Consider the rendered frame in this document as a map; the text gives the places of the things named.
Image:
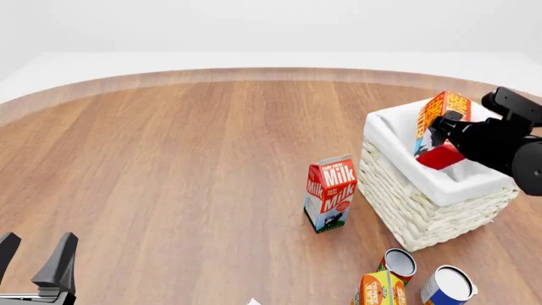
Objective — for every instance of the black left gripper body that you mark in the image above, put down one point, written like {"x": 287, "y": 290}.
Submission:
{"x": 46, "y": 298}

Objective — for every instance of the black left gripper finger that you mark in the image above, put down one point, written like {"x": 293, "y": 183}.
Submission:
{"x": 7, "y": 251}
{"x": 61, "y": 263}

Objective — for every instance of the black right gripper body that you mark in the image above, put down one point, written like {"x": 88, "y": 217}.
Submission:
{"x": 453, "y": 131}

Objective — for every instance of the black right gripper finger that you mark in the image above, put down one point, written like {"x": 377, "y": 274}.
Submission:
{"x": 452, "y": 116}
{"x": 436, "y": 138}

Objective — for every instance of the orange and red butter box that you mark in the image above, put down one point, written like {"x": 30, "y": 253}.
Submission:
{"x": 429, "y": 116}

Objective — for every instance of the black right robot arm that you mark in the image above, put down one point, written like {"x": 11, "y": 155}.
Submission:
{"x": 504, "y": 149}

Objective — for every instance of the white wicker basket with liner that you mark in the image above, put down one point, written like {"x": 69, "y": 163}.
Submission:
{"x": 415, "y": 203}

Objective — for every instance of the small white box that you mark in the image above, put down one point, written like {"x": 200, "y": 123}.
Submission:
{"x": 254, "y": 302}

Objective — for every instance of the red and white milk carton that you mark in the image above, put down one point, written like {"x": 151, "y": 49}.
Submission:
{"x": 332, "y": 190}

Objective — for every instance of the red tin with white lid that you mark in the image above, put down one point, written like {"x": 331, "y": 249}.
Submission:
{"x": 398, "y": 262}

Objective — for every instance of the blue tin with white lid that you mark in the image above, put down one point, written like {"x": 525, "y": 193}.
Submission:
{"x": 449, "y": 286}

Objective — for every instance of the orange juice carton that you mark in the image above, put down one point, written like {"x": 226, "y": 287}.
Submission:
{"x": 379, "y": 290}

